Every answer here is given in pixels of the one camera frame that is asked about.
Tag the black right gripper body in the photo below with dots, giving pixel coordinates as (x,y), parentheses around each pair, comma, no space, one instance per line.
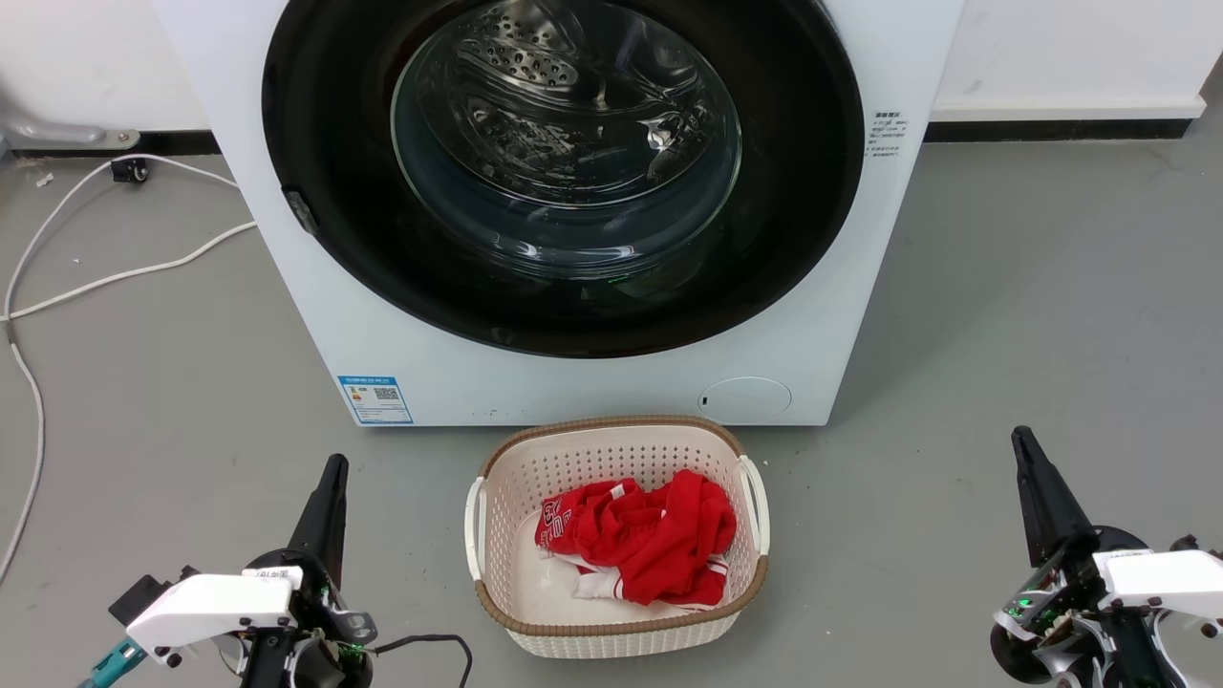
(1070,612)

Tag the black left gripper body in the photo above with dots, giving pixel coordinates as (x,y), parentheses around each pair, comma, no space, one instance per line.
(320,621)

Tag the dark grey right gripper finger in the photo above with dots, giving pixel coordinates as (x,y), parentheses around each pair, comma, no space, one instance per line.
(1046,502)

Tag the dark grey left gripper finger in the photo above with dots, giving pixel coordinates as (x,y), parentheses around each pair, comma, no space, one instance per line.
(323,521)

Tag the white front-load washing machine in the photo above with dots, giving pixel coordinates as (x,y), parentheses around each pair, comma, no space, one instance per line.
(592,387)

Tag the black round washer door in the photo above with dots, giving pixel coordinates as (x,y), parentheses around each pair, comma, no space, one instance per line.
(783,239)

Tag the blue energy label sticker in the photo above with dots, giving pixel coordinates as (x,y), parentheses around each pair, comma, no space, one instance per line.
(376,399)

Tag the cream perforated laundry basket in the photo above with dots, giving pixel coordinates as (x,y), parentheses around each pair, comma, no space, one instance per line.
(583,454)

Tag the round white filter cover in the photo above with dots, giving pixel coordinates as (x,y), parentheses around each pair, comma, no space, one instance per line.
(743,397)

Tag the red and white garment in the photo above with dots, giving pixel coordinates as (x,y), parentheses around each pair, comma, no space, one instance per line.
(659,545)

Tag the small printed text sticker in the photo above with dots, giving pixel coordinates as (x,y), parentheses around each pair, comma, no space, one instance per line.
(886,134)

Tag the grey drain pipe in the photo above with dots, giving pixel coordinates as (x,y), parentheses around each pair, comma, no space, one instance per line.
(48,129)

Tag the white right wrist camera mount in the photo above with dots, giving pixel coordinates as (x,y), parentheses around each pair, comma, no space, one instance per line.
(1166,578)

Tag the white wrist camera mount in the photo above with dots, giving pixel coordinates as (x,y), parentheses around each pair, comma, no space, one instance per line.
(1166,578)
(210,607)

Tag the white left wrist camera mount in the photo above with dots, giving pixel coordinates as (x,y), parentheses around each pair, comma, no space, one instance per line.
(210,607)

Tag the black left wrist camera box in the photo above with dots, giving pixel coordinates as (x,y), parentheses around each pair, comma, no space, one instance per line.
(143,594)

